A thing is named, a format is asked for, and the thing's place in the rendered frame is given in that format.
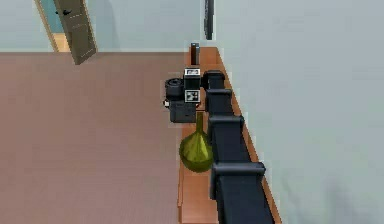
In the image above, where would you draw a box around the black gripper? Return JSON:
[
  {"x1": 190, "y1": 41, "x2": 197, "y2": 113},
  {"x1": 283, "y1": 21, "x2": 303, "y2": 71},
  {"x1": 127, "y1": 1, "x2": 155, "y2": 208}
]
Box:
[{"x1": 162, "y1": 77, "x2": 198, "y2": 124}]

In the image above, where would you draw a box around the green bulbous vase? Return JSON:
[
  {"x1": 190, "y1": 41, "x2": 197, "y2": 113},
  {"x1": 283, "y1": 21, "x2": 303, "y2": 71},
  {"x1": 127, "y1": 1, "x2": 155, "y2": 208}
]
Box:
[{"x1": 178, "y1": 111, "x2": 215, "y2": 174}]

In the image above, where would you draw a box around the dark brown upright book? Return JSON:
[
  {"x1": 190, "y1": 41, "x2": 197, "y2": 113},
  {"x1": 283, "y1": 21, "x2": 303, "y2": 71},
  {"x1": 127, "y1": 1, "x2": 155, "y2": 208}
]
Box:
[{"x1": 190, "y1": 42, "x2": 201, "y2": 66}]

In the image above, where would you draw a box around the brown wooden shelf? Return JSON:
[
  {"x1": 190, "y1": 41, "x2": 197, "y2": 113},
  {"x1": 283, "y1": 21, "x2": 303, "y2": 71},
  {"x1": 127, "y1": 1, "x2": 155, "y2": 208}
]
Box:
[{"x1": 176, "y1": 46, "x2": 283, "y2": 224}]

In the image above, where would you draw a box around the grey-brown room door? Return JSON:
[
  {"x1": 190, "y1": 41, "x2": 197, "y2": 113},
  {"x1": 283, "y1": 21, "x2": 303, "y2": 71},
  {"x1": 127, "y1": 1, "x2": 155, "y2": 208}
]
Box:
[{"x1": 53, "y1": 0, "x2": 98, "y2": 66}]

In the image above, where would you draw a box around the dark framed wall picture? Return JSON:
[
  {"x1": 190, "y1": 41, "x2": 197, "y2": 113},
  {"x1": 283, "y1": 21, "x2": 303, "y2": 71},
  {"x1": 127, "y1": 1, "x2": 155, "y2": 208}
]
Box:
[{"x1": 203, "y1": 0, "x2": 215, "y2": 41}]

